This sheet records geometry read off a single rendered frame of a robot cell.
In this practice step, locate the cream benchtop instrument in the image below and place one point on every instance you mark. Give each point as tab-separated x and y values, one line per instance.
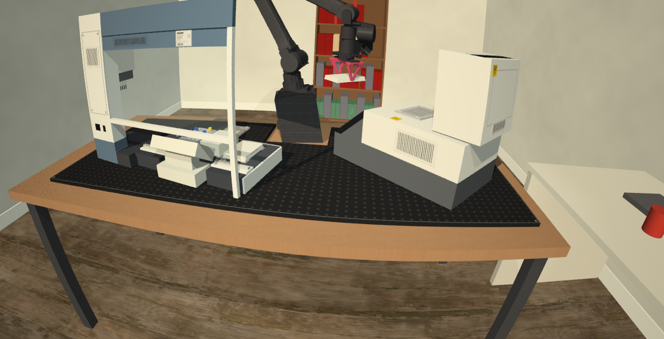
444	152

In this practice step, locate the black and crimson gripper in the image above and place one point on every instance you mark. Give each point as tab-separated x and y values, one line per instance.
344	55

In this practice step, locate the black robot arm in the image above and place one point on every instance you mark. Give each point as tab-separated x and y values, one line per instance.
292	58

